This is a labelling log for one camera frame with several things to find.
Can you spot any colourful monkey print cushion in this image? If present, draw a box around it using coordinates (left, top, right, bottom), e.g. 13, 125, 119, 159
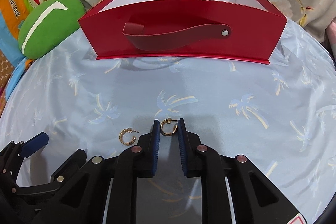
1, 0, 46, 110

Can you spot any pink white pillow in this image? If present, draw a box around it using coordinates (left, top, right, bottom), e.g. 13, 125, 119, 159
326, 21, 336, 56

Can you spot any gold hoop earring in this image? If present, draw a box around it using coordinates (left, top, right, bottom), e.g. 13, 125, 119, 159
160, 118, 178, 136
118, 127, 139, 146

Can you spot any red open jewelry box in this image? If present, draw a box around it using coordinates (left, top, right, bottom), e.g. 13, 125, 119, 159
79, 0, 287, 64

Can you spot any light blue palm-print sheet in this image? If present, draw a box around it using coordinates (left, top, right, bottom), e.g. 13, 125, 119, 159
1, 21, 335, 223

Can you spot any green round plush pillow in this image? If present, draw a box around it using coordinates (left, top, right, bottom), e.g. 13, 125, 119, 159
18, 0, 85, 60

